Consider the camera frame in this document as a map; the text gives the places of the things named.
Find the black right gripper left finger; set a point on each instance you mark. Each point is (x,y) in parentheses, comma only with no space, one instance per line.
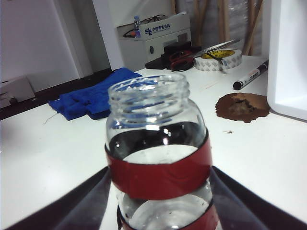
(72,210)

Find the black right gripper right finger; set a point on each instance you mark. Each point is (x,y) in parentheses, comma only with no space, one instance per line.
(239,206)

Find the glass bottle with red belts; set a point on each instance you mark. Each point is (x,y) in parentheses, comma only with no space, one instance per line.
(158,177)

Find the white water dispenser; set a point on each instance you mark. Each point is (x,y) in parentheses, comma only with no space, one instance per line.
(287,48)

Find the small plastic water bottle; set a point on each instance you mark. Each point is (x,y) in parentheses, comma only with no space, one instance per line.
(137,28)

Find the small dark debris bit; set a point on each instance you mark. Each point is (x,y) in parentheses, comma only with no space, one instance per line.
(228,131)

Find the brown stain patch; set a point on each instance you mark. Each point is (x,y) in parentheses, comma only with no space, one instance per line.
(239,112)

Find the blue cloth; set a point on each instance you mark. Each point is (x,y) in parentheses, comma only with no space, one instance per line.
(79,103)

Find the black marker pen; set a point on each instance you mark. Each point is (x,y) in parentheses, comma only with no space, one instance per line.
(249,76)

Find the white cardboard box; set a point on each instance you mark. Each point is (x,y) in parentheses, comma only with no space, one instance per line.
(16,91)

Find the white tape roll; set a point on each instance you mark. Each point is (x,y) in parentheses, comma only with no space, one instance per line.
(208,65)

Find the white control cabinet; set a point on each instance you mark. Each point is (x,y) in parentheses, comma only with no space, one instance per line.
(144,48)

